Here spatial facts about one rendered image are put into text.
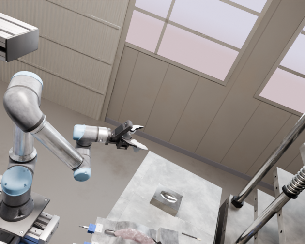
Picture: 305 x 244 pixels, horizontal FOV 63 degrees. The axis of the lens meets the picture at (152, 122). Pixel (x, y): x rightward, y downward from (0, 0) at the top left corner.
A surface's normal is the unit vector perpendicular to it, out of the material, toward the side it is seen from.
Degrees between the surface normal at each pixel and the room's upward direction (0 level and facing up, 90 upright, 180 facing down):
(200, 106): 90
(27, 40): 90
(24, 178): 7
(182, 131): 90
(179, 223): 0
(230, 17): 90
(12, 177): 7
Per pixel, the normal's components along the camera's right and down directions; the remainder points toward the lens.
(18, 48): 0.92, 0.38
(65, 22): -0.22, 0.51
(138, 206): 0.31, -0.78
